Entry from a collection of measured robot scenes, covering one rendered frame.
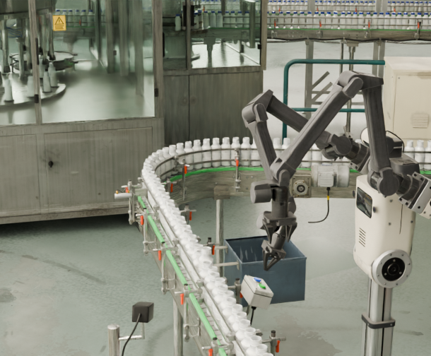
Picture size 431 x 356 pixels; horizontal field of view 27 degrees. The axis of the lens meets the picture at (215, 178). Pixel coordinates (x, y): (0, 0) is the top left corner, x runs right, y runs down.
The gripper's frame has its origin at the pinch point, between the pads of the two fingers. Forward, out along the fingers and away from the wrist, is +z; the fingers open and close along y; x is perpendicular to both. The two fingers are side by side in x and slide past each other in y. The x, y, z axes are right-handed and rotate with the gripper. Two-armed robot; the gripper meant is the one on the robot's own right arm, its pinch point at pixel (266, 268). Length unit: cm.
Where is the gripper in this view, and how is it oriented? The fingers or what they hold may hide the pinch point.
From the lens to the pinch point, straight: 336.9
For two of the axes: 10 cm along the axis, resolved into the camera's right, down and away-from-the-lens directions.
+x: 9.1, 2.8, 3.2
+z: -3.5, 9.2, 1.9
